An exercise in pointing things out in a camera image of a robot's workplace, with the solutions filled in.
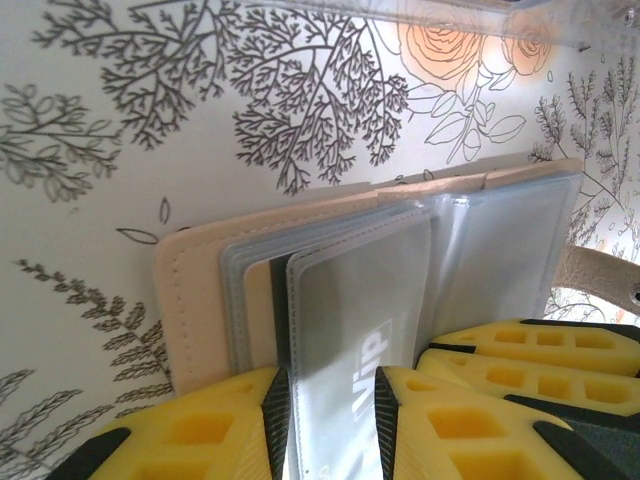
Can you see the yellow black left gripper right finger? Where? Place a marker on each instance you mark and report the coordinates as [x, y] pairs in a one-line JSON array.
[[450, 440]]

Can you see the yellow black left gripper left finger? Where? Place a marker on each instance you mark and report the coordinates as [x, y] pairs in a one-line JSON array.
[[200, 435]]

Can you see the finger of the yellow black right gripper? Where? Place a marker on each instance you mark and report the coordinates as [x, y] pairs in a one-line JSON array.
[[525, 380], [550, 340]]

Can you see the beige card with black stripe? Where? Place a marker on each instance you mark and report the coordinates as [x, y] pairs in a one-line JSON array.
[[260, 320]]

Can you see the beige leather card holder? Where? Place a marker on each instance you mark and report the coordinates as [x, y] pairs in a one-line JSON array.
[[200, 300]]

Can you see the grey VIP card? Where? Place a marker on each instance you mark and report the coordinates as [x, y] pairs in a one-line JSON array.
[[340, 325]]

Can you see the clear acrylic card organizer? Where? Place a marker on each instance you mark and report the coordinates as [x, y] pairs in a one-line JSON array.
[[550, 30]]

